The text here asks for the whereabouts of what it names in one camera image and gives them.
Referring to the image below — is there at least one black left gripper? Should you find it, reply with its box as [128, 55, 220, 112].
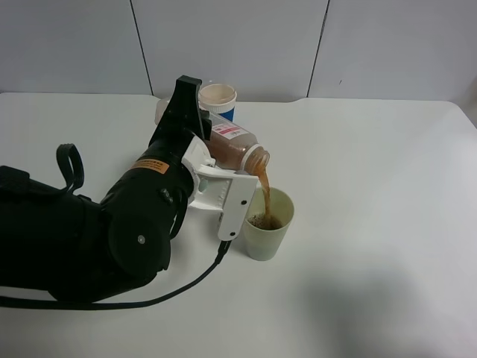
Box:
[148, 75, 212, 172]

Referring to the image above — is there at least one clear bottle with pink label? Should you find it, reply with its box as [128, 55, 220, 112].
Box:
[155, 96, 272, 178]

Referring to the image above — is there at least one pale green plastic cup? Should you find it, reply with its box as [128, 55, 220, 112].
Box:
[241, 187, 294, 261]

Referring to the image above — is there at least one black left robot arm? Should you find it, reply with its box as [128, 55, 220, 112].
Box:
[1, 75, 211, 303]

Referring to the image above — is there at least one blue sleeved paper cup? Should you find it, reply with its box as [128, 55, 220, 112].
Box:
[198, 84, 237, 122]

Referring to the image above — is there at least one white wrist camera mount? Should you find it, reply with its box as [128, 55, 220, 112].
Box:
[181, 136, 259, 241]

